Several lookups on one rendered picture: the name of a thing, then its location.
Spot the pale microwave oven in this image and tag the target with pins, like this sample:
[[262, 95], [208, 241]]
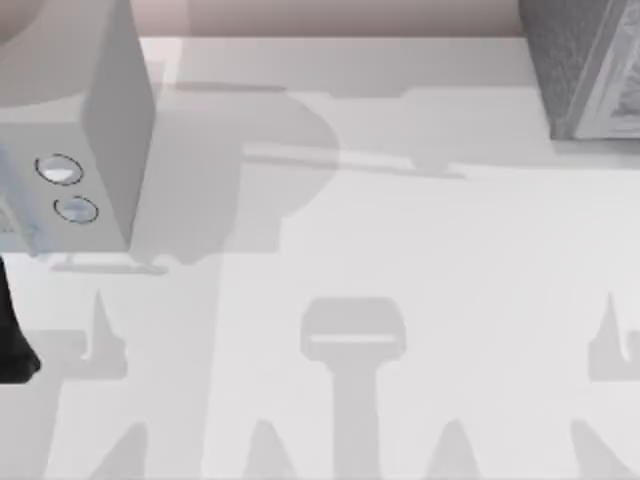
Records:
[[110, 125]]

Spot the small round microwave knob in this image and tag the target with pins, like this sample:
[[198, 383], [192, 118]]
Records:
[[76, 209]]

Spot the large round microwave knob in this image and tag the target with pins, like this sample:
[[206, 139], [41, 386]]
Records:
[[59, 169]]

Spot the grey cabinet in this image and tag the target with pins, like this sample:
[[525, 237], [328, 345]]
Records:
[[565, 60]]

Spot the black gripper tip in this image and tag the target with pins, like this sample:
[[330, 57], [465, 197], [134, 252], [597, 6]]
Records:
[[12, 345]]

